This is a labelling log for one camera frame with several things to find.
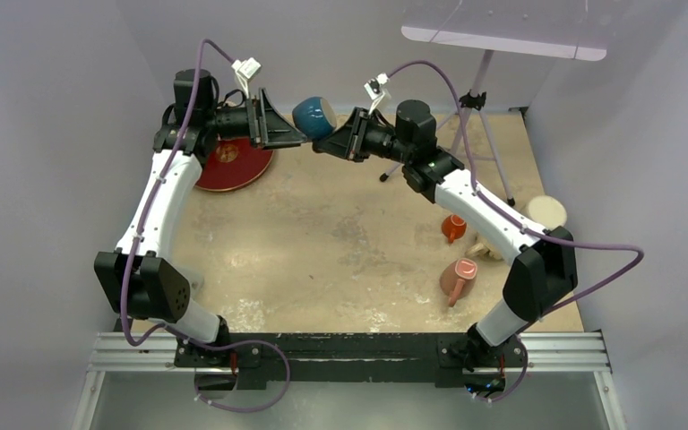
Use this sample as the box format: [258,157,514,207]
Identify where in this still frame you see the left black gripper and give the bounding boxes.
[204,88,306,151]

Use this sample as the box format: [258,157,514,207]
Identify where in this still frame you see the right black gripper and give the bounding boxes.
[315,107,413,165]

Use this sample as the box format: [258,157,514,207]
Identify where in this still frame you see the dark blue mug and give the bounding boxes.
[292,96,337,141]

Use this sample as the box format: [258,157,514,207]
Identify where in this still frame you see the small orange mug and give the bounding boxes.
[441,214,467,244]

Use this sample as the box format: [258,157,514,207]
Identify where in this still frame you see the beige mug sideways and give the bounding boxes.
[465,233,503,261]

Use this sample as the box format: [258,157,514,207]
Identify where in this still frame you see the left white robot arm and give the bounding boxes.
[94,69,307,366]

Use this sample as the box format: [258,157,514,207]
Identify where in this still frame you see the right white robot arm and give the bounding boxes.
[248,90,578,367]

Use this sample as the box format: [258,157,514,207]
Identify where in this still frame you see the pink salmon mug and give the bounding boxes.
[439,258,478,307]

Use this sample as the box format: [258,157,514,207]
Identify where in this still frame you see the cream upside down mug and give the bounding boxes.
[523,195,568,230]

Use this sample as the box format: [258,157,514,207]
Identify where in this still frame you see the round red lacquer tray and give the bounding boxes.
[195,138,274,193]

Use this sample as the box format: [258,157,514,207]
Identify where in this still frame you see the white tripod stand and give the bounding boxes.
[378,49,517,208]

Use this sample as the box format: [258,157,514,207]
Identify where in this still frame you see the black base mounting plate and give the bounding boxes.
[174,332,526,392]

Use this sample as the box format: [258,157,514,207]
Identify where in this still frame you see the white overhead light panel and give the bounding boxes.
[401,0,622,62]

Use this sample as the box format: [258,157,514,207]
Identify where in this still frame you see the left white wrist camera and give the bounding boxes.
[231,57,262,99]

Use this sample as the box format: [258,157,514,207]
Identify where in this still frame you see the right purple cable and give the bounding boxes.
[386,59,646,405]

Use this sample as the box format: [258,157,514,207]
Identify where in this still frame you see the purple cable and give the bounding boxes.
[119,38,292,415]
[386,59,646,405]

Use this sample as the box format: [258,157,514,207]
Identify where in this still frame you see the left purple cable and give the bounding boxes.
[119,38,292,415]

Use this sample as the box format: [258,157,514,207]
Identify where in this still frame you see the aluminium frame rail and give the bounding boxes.
[72,332,627,429]

